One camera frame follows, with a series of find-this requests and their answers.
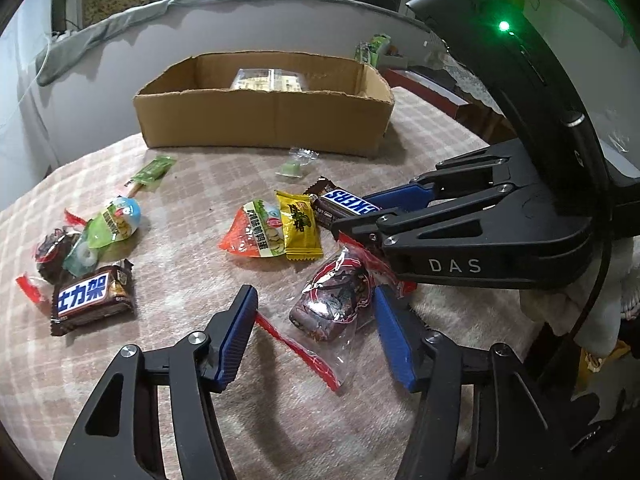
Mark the egg-shaped blue white packet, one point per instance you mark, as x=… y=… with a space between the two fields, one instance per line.
x=124 y=216

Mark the yellow snack packet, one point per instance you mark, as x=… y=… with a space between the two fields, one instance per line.
x=298 y=227

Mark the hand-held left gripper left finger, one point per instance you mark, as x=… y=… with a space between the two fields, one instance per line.
x=239 y=332

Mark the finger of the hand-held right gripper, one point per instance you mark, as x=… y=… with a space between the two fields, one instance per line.
x=360 y=227
x=400 y=194

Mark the large clear cracker packet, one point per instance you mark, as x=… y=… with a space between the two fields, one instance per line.
x=265 y=80

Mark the brown chocolate bar white label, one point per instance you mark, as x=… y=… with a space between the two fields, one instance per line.
x=92 y=297

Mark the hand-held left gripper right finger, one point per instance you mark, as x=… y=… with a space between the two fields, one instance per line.
x=395 y=340

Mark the brown cardboard box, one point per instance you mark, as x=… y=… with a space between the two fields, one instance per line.
x=250 y=120

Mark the white lace cloth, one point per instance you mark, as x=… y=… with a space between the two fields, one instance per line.
x=470 y=85

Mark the white fluffy cloth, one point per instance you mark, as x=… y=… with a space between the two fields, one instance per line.
x=550 y=285

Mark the yellow cloth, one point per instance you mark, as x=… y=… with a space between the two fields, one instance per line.
x=600 y=360

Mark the brown chocolate bar blue label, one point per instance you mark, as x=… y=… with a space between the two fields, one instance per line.
x=340 y=205

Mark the grey blanket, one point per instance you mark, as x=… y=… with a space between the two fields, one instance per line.
x=100 y=35

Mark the light green stick packet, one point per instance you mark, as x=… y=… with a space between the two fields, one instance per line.
x=152 y=171

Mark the orange-red snack packet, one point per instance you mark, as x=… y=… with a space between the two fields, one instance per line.
x=250 y=235

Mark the green tissue box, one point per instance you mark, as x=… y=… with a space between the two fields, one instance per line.
x=372 y=49

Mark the clear red-edged dark snack packet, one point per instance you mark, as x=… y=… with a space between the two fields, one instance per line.
x=330 y=302
x=50 y=255

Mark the small clear green candy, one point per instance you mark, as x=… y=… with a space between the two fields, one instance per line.
x=291 y=167

